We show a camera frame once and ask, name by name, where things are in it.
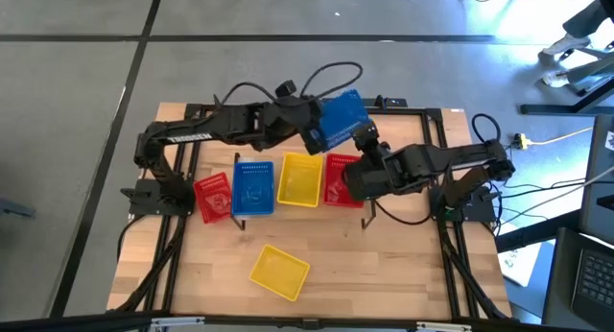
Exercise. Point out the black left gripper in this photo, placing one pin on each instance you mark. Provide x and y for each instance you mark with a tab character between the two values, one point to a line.
299	118

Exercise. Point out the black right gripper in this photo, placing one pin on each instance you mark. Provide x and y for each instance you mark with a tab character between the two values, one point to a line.
369	178

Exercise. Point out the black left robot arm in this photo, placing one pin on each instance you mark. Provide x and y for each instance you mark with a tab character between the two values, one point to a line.
192	133

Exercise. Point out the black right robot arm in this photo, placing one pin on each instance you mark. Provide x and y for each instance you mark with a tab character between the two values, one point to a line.
446	157

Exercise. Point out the wooden shelf with black legs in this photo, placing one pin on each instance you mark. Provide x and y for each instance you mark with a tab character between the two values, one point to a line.
299	214

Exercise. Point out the black mounting bar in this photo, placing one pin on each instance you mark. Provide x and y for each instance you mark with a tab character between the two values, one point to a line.
391	102

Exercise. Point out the white paper sheet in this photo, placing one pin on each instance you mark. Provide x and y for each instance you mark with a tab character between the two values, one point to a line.
520	265

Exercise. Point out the black desk leg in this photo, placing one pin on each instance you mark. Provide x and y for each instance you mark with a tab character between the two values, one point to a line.
537	231

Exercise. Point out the black desk foot bar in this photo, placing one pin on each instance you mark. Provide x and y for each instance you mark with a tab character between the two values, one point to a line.
551	109

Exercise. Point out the person's foot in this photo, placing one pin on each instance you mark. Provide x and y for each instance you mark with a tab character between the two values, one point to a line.
556	78
563	46

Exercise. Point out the dark grey open laptop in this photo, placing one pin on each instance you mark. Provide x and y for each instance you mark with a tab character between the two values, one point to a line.
597	284

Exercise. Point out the person's leg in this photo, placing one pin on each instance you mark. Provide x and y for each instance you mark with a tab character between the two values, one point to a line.
585	20

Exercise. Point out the small grey blue object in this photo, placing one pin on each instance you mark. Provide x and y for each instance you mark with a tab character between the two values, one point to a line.
16	208

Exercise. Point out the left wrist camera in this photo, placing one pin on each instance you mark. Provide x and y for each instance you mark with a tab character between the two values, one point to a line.
286	88

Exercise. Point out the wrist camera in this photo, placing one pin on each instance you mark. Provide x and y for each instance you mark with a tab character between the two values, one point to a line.
367	136
286	88

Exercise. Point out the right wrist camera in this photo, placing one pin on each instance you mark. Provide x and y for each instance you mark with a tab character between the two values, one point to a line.
367	136

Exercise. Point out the black aluminium table frame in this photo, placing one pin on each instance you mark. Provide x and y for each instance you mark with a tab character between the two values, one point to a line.
408	110

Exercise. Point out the silver aluminium bracket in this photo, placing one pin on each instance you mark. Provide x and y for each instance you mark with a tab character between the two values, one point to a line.
443	327
177	322

